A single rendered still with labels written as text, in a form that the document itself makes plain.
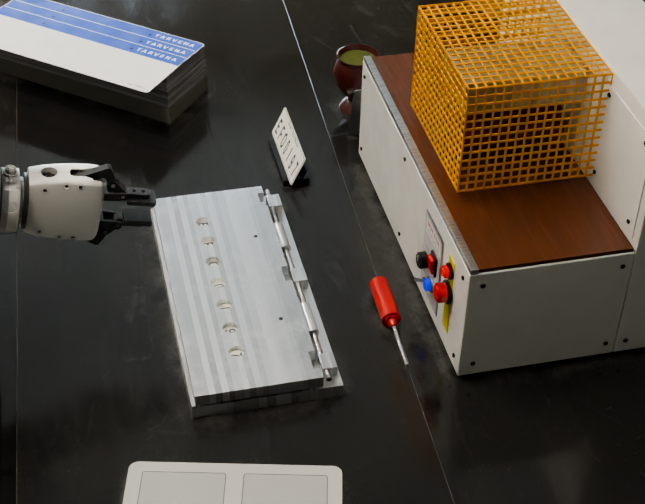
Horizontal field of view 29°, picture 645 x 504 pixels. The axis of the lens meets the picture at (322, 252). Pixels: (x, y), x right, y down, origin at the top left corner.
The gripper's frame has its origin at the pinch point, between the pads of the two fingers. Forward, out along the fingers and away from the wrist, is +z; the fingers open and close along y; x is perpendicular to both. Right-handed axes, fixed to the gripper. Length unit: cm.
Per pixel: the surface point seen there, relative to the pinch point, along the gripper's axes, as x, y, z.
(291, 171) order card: -26.9, 10.3, 30.2
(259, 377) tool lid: 20.4, 12.0, 15.8
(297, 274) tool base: 0.2, 10.3, 25.2
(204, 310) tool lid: 5.7, 13.2, 10.8
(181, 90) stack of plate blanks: -52, 12, 16
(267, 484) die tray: 36.0, 15.5, 14.4
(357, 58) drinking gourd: -48, -1, 44
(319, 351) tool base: 16.6, 10.5, 24.7
